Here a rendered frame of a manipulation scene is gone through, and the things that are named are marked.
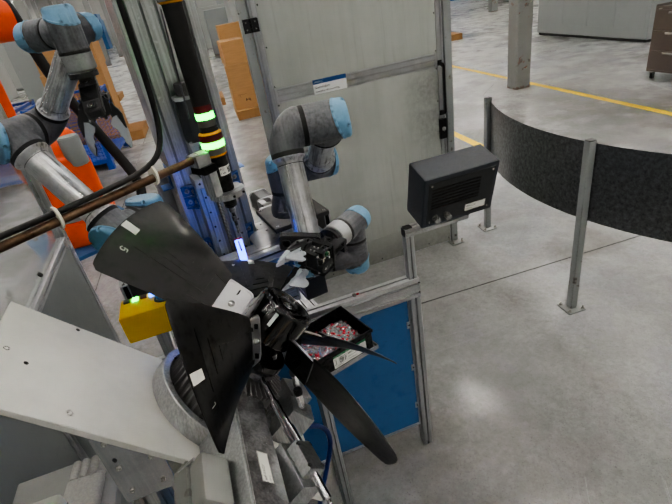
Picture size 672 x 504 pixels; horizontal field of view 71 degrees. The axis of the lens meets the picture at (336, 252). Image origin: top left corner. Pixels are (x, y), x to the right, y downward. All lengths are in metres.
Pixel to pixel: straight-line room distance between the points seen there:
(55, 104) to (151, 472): 1.13
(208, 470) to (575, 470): 1.66
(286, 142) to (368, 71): 1.64
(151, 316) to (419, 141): 2.19
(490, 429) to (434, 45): 2.13
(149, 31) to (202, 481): 1.39
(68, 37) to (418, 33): 2.08
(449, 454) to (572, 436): 0.52
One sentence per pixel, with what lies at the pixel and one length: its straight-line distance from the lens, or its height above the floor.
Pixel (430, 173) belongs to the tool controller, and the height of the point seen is 1.24.
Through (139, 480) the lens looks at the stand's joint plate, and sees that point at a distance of 1.09.
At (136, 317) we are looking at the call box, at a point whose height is 1.06.
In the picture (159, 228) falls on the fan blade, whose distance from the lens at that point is 1.00.
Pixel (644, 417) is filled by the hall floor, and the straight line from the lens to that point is 2.47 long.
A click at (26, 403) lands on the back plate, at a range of 0.88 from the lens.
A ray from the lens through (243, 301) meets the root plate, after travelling 0.99.
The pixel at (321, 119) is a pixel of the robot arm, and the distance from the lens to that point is 1.34.
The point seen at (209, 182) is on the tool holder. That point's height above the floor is 1.49.
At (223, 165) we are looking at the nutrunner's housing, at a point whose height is 1.52.
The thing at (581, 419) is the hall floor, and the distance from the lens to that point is 2.39.
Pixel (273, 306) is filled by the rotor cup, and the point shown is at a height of 1.26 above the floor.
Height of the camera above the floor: 1.78
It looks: 30 degrees down
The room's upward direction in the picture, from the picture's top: 10 degrees counter-clockwise
